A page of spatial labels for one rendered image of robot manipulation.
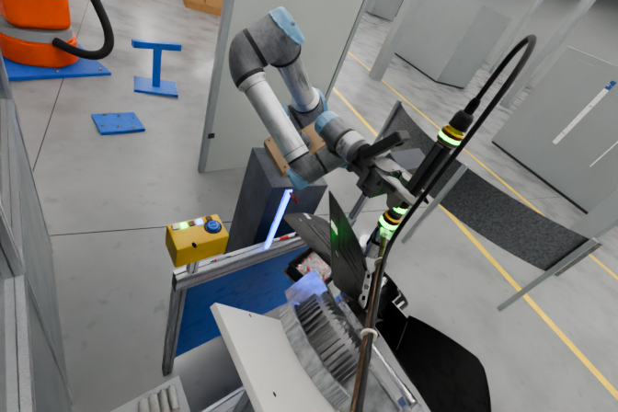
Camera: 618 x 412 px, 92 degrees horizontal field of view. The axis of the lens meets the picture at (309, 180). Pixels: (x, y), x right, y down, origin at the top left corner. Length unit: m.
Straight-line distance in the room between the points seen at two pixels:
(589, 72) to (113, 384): 7.25
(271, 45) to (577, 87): 6.54
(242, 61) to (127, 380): 1.58
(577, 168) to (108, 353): 6.82
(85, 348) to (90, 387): 0.19
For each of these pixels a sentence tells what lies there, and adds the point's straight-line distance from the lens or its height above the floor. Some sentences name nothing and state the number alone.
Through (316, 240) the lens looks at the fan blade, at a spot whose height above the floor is 1.18.
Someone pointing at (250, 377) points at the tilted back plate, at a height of 1.36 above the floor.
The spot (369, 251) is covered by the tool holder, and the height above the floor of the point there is 1.32.
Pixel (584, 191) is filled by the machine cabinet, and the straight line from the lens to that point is 6.94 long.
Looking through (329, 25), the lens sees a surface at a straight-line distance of 2.75.
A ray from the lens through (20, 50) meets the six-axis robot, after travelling 4.19.
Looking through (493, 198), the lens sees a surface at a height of 0.87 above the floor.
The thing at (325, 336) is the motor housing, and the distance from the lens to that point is 0.79.
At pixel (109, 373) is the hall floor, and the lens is 1.95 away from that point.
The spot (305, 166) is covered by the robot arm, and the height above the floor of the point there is 1.35.
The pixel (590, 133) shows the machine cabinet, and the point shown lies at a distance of 6.95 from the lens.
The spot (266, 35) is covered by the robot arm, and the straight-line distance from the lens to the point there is 0.93.
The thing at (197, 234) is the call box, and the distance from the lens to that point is 0.99.
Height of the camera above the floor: 1.83
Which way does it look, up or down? 35 degrees down
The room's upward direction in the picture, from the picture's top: 24 degrees clockwise
